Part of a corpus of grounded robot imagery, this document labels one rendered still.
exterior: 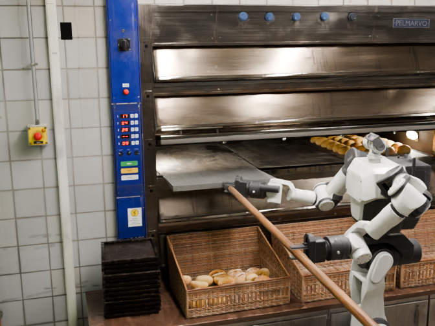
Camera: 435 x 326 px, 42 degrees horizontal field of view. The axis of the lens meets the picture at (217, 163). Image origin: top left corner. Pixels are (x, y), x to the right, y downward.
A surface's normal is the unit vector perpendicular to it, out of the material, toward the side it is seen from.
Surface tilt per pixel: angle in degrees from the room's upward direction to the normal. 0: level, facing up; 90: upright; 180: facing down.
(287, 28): 90
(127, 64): 90
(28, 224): 90
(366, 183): 85
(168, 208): 70
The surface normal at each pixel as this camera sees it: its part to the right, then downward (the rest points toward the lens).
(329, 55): 0.25, -0.14
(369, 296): 0.33, 0.58
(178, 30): 0.27, 0.21
